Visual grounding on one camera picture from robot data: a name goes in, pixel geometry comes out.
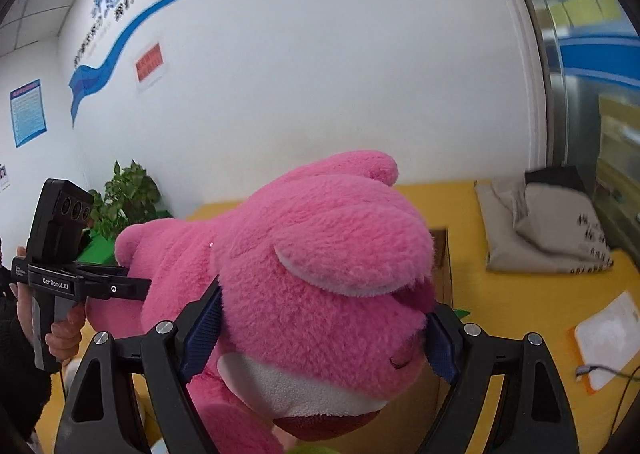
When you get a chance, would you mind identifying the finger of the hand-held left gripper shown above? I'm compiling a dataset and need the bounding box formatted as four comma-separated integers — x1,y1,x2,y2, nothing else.
75,263,152,301

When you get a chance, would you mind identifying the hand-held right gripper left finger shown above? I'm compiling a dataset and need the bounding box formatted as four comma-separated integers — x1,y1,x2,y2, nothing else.
54,275,223,454

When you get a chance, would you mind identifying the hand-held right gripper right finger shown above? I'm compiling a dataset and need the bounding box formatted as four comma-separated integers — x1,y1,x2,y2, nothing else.
424,303,582,454

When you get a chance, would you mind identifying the cardboard box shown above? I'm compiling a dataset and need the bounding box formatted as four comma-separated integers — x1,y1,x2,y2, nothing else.
345,228,463,454

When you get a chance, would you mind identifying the pink plush bear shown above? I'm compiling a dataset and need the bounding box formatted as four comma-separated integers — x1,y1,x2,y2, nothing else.
86,150,435,454

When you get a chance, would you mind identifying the person's left forearm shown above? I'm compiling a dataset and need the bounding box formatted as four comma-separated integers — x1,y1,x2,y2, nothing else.
0,234,55,441

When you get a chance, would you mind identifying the person's left hand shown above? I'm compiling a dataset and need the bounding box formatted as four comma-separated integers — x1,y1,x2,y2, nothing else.
10,244,87,366

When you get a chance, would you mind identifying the green table cover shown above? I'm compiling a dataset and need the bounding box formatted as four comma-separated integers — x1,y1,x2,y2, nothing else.
75,208,173,266

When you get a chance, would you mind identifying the potted green plant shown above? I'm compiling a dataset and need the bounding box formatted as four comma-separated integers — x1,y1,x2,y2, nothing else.
89,159,162,239

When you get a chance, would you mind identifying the beige cloth bag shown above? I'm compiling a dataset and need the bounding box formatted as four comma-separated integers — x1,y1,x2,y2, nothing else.
474,168,615,276

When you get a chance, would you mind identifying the white pad with orange edge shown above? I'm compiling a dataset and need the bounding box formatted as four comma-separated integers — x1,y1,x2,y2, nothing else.
566,290,640,392

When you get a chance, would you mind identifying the metal framed window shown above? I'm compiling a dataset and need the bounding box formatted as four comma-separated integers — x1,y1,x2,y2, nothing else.
500,0,640,255

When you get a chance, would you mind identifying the blue wall poster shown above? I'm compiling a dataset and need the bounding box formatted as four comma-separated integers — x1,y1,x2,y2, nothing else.
9,79,49,149

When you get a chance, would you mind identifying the thin dark cable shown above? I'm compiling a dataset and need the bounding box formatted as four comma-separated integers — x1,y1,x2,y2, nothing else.
575,364,640,435

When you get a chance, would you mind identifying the red wall sign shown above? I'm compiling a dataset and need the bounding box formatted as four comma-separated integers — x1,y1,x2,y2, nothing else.
134,40,166,94

